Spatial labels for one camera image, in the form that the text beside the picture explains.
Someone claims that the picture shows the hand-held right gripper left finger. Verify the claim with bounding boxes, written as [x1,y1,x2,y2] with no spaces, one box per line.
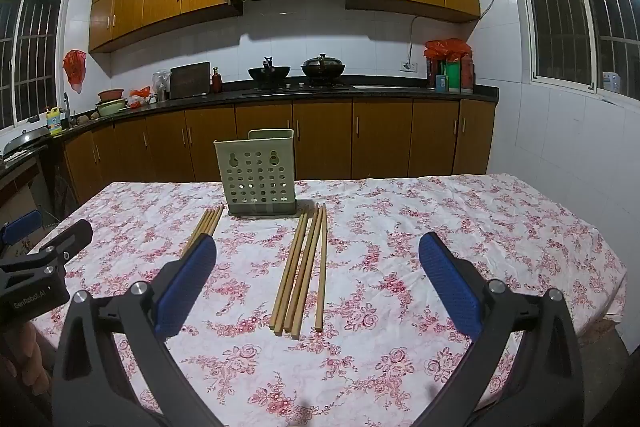
[52,234,223,427]

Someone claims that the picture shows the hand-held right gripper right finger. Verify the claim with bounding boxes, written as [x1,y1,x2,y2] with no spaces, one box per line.
[417,231,586,427]

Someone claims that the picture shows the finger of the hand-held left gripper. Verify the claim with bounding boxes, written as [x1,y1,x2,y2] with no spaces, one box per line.
[27,219,94,270]
[0,208,44,250]

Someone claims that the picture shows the wooden chopstick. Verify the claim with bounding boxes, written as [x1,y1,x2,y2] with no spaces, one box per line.
[291,206,324,340]
[202,205,225,238]
[315,204,329,334]
[179,209,210,257]
[186,208,215,248]
[270,212,309,335]
[195,207,220,240]
[283,203,320,335]

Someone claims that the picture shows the green perforated utensil holder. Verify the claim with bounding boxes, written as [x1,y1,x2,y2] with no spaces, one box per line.
[214,129,299,219]

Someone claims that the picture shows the person's left hand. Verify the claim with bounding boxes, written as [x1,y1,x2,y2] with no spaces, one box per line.
[0,321,55,390]

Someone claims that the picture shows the floral pink tablecloth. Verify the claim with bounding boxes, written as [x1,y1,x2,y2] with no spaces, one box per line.
[37,174,628,427]

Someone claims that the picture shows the metal pan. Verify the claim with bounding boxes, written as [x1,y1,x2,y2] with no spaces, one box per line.
[2,127,51,156]

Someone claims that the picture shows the pale green basin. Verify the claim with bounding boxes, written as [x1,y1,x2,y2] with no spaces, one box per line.
[94,98,128,116]

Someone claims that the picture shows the red hanging plastic bag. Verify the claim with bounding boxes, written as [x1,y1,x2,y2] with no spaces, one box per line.
[62,49,87,94]

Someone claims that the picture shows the small barred window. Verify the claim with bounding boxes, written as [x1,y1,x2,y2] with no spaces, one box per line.
[0,0,68,130]

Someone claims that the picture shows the clear plastic container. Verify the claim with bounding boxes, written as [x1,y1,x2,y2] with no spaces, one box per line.
[151,70,172,102]

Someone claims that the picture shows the dark cutting board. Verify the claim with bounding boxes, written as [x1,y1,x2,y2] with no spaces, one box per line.
[170,62,212,99]

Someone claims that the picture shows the black kitchen countertop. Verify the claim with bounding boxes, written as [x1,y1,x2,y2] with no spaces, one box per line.
[0,83,500,168]

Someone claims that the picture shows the red bag covered bottles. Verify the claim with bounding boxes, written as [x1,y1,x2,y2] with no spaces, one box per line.
[424,39,475,94]

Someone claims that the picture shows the black open wok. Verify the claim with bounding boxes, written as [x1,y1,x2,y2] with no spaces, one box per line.
[247,56,292,88]

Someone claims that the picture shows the black gas stove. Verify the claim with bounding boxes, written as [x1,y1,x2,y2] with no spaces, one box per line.
[242,79,351,95]

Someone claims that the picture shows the black wok with lid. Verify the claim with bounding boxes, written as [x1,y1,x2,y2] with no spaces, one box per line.
[300,53,346,84]

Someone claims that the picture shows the large barred window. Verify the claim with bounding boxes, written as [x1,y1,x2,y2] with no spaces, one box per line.
[510,0,640,100]

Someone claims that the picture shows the black power cable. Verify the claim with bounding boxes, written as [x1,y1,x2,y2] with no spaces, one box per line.
[408,14,426,64]

